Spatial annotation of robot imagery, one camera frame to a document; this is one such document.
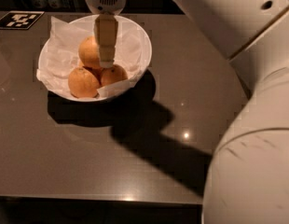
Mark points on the white paper liner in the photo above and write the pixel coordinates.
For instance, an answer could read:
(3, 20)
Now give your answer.
(62, 52)

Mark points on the orange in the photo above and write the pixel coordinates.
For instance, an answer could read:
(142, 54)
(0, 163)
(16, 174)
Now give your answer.
(82, 83)
(113, 75)
(88, 53)

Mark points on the front left orange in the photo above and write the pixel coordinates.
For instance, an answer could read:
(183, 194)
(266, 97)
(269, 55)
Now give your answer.
(82, 83)

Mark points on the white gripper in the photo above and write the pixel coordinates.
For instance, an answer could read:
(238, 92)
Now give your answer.
(104, 1)

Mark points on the top orange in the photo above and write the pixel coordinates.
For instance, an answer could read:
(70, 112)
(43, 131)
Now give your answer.
(88, 53)

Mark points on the black white fiducial marker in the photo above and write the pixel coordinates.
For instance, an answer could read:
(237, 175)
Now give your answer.
(20, 20)

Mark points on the white bowl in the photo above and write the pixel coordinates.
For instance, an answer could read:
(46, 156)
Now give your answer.
(141, 34)

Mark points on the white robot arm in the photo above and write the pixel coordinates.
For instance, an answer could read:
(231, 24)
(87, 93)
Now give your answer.
(246, 180)

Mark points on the front right orange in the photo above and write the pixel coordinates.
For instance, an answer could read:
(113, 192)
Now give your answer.
(113, 75)

